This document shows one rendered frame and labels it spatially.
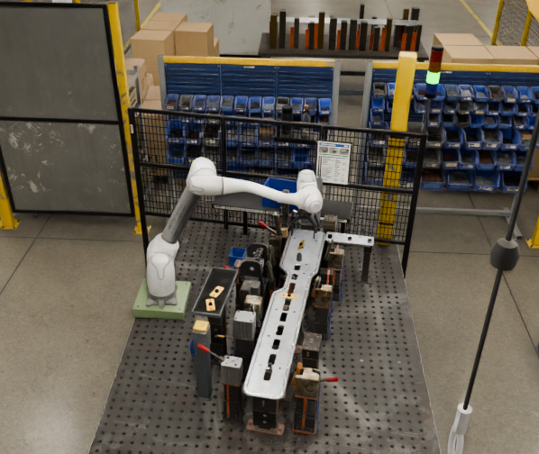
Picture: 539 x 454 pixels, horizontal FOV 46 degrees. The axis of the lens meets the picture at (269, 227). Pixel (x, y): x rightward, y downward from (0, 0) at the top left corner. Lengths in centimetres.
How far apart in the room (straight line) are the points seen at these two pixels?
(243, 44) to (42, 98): 504
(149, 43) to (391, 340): 490
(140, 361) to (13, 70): 283
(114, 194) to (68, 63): 119
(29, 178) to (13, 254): 66
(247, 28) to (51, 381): 670
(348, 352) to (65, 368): 201
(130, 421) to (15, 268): 267
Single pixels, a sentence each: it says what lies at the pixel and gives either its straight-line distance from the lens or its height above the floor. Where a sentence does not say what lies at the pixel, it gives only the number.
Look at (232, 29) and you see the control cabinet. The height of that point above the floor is 49.
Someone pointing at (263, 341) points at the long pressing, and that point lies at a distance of 313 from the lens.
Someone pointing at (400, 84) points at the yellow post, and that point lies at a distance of 389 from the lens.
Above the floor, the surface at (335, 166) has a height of 128.
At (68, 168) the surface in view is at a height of 61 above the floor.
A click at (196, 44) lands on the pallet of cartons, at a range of 781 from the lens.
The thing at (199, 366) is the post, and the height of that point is 92.
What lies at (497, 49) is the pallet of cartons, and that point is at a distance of 649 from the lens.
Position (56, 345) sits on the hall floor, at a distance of 479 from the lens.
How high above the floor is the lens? 314
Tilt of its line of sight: 33 degrees down
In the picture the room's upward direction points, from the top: 1 degrees clockwise
